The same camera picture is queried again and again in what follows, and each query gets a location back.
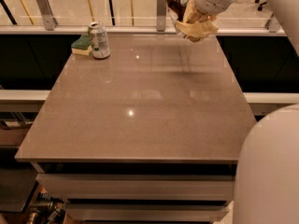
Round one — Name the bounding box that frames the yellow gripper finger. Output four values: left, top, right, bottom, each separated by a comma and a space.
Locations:
183, 0, 217, 24
176, 20, 219, 39

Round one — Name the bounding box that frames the brown chip bag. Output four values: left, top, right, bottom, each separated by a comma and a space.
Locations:
165, 0, 203, 42

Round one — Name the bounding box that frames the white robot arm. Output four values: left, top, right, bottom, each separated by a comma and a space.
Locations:
233, 0, 299, 224

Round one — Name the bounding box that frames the black office chair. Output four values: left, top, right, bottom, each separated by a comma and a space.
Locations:
255, 0, 267, 11

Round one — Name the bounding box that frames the white green soda can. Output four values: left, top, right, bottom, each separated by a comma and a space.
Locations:
88, 21, 110, 59

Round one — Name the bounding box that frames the green yellow sponge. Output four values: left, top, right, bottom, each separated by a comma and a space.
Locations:
71, 35, 92, 56

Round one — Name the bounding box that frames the upper grey drawer front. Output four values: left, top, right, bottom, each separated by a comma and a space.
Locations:
36, 174, 235, 201

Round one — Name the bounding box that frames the grey drawer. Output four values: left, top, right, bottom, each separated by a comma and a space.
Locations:
65, 203, 228, 223
36, 174, 235, 201

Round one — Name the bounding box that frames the lower grey drawer front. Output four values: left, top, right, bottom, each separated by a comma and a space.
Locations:
65, 203, 228, 223

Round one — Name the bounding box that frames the clutter box under table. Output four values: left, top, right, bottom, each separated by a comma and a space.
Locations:
25, 192, 65, 224

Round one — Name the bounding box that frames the middle metal railing bracket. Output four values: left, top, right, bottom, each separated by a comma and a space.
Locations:
156, 0, 166, 32

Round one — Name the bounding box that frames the metal railing bracket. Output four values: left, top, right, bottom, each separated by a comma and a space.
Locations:
156, 0, 166, 32
265, 14, 280, 33
36, 0, 58, 31

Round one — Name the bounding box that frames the right metal railing bracket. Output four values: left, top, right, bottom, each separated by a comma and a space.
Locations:
265, 14, 280, 33

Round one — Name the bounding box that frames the left metal railing bracket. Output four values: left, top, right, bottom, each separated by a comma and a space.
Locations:
36, 0, 58, 31

